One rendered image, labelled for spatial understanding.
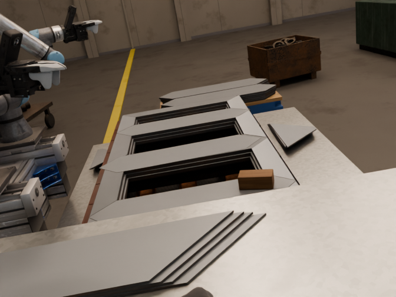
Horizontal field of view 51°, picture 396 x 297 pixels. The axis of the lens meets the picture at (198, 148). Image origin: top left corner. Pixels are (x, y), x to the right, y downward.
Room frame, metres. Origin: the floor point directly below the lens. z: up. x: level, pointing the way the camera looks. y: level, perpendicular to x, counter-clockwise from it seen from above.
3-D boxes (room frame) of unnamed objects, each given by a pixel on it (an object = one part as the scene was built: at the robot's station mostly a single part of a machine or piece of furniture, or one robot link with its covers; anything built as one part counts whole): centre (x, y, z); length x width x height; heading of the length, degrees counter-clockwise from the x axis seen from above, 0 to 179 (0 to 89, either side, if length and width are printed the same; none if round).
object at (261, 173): (1.31, -0.18, 0.89); 0.12 x 0.06 x 0.05; 73
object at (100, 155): (2.29, 0.54, 0.70); 0.39 x 0.12 x 0.04; 0
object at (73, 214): (1.94, 0.57, 0.67); 1.30 x 0.20 x 0.03; 0
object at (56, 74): (1.05, 0.32, 1.41); 0.09 x 0.03 x 0.06; 69
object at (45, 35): (2.09, 0.65, 1.43); 0.11 x 0.08 x 0.09; 118
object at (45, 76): (1.02, 0.33, 1.41); 0.09 x 0.03 x 0.06; 69
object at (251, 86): (2.76, -0.19, 0.82); 0.80 x 0.40 x 0.06; 90
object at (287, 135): (1.99, -0.50, 0.77); 0.45 x 0.20 x 0.04; 0
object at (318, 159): (1.85, -0.51, 0.74); 1.20 x 0.26 x 0.03; 0
